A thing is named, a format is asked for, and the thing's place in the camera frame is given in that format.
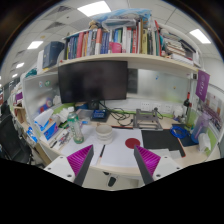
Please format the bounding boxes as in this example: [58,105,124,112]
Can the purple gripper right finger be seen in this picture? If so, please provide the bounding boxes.
[134,145,161,185]

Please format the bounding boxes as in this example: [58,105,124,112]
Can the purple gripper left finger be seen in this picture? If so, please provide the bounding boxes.
[67,145,94,186]

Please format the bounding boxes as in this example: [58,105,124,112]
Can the green-label plastic water bottle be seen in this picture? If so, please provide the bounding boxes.
[67,107,84,144]

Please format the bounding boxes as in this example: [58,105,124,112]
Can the translucent purple water pitcher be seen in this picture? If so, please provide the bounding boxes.
[191,112,211,143]

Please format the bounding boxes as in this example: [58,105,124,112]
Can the black pen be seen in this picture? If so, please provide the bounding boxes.
[99,145,106,158]

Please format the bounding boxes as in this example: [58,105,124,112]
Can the black mouse mat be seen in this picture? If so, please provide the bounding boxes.
[141,129,186,157]

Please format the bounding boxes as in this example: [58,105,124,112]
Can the white paper sheet red dot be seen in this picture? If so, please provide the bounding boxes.
[61,126,143,167]

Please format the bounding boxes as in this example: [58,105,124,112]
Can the white ceramic bowl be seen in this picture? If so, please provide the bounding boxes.
[96,125,113,145]

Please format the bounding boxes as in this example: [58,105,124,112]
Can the grey metal laptop stand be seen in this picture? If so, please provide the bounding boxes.
[133,109,163,131]

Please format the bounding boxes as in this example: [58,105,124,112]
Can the blue tissue box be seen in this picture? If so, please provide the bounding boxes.
[34,109,58,140]

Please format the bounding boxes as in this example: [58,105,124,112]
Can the black office chair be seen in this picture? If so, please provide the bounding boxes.
[0,114,33,165]

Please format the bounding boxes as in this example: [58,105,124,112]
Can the dark wine bottle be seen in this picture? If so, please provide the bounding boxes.
[183,92,190,115]

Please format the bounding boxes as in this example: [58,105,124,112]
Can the black computer monitor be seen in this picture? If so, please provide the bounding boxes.
[58,61,128,103]

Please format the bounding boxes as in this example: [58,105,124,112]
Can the purple hanging banner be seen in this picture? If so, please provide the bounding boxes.
[196,70,210,101]

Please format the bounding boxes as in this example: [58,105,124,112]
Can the white wooden shelf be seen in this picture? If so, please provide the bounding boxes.
[42,27,203,76]

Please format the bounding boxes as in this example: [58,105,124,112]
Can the dark blue box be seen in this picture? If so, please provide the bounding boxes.
[42,41,64,68]

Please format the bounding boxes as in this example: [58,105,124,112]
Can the stack of books right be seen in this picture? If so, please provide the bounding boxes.
[160,28,201,67]

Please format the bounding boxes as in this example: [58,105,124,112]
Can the row of colourful books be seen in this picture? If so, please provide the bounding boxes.
[65,19,165,60]

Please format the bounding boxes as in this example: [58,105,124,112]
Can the plastic-wrapped bundle on books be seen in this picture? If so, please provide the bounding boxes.
[92,8,151,29]

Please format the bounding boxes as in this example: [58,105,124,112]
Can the blue coiled cable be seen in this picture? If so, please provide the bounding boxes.
[170,125,190,140]

